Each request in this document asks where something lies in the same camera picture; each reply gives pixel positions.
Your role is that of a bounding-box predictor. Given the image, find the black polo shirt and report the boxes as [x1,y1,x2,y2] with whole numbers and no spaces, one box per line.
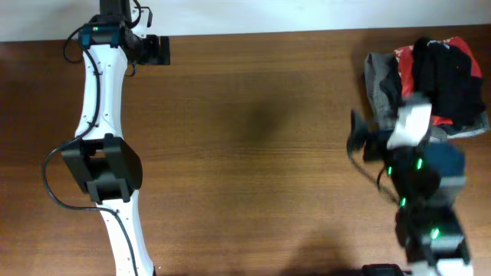
[412,38,486,128]

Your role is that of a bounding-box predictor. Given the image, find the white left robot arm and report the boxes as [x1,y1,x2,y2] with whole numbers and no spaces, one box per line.
[58,1,170,275]

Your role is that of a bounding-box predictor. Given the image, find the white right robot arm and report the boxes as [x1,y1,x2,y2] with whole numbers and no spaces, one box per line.
[346,107,474,275]

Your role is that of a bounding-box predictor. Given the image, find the grey folded garment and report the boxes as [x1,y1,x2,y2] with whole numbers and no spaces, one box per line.
[363,52,490,142]

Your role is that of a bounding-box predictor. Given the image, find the red folded shirt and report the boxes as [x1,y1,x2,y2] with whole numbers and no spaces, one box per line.
[394,36,483,127]

